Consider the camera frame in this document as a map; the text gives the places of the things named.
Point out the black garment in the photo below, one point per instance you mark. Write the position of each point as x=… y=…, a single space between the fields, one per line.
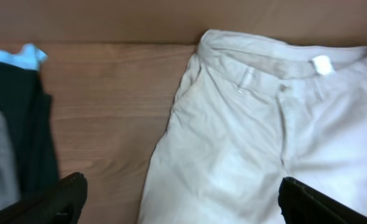
x=26 y=108

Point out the beige cotton shorts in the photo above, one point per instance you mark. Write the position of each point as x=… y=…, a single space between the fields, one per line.
x=250 y=111

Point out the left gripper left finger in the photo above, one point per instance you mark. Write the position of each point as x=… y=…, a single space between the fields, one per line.
x=62 y=203

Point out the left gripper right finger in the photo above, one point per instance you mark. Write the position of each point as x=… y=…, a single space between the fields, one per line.
x=301 y=204

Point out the light blue garment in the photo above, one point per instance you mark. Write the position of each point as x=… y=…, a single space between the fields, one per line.
x=30 y=57

